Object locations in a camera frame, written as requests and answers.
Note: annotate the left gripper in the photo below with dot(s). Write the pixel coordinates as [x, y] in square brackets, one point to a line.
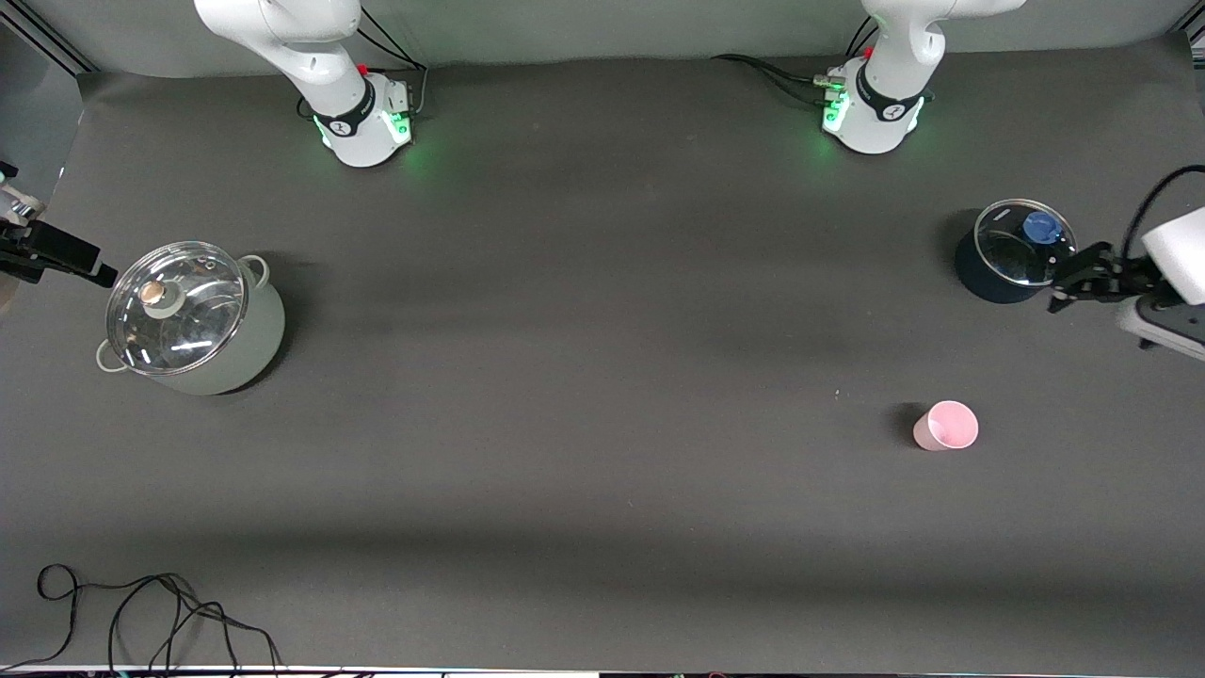
[1117, 275]

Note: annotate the pink plastic cup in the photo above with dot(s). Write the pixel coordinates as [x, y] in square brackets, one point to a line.
[946, 426]

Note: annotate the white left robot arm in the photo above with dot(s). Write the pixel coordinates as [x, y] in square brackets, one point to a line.
[890, 56]

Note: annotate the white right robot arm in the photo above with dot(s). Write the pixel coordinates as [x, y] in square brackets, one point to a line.
[282, 28]

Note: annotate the white grey background device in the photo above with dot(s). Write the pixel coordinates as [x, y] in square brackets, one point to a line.
[21, 202]

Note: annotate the glass lid with blue knob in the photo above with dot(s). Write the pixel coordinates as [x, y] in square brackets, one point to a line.
[1012, 254]

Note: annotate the dark blue saucepan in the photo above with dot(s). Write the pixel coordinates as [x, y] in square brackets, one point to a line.
[979, 279]

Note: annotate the glass lid with metal knob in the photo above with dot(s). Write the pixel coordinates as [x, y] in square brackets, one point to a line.
[202, 320]

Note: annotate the dark grey table cover sheet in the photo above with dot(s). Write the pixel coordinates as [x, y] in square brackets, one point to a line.
[602, 490]

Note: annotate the dark aluminium frame rail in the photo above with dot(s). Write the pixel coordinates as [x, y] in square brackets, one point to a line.
[1196, 36]
[52, 44]

